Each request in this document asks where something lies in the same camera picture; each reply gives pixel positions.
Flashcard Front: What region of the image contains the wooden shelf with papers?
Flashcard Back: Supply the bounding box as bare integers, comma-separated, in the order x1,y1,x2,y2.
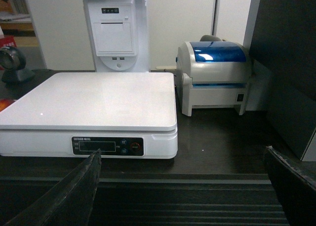
0,0,39,47

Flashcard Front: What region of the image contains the white POS terminal stand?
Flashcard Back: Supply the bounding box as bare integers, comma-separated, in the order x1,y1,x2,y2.
83,0,150,73

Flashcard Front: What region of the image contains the white electronic checkout scale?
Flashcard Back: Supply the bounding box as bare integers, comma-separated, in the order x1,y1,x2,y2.
0,73,178,159

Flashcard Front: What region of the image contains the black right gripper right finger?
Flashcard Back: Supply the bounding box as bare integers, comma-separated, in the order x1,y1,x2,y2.
263,146,316,226

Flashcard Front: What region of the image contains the white blue label printer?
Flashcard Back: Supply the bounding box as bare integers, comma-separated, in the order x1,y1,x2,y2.
175,37,252,116

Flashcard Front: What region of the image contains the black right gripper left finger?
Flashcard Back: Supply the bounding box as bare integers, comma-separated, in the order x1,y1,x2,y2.
5,150,101,226

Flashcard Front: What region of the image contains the dark red yellow mango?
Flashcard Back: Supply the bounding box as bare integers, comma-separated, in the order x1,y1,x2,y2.
0,99,15,112

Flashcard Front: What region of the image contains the red fire extinguisher box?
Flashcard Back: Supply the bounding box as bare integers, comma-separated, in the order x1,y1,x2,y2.
0,35,16,47

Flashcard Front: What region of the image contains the black round barcode scanner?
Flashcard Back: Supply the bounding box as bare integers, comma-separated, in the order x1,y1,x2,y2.
0,46,35,83

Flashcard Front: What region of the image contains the black box right side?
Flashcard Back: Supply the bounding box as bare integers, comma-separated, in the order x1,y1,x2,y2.
250,0,316,162

